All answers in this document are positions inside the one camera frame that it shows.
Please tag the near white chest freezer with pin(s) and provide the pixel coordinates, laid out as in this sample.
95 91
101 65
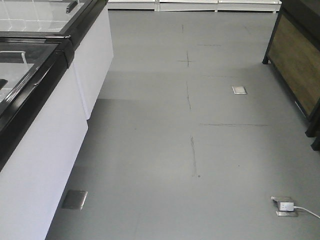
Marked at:
42 127

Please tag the wooden black-framed display counter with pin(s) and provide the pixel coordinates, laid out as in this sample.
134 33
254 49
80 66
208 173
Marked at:
294 51

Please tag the white power adapter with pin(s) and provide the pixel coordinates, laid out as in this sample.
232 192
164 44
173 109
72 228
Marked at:
286 206

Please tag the steel floor plate near freezer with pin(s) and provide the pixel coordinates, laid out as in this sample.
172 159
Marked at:
74 199

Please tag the steel floor socket plate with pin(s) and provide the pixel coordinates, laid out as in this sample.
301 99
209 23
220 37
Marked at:
239 90

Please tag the white chest freezer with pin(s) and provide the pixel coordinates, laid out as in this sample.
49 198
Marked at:
42 127
85 23

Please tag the far white chest freezer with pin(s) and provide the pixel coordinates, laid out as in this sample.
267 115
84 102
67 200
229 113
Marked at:
85 23

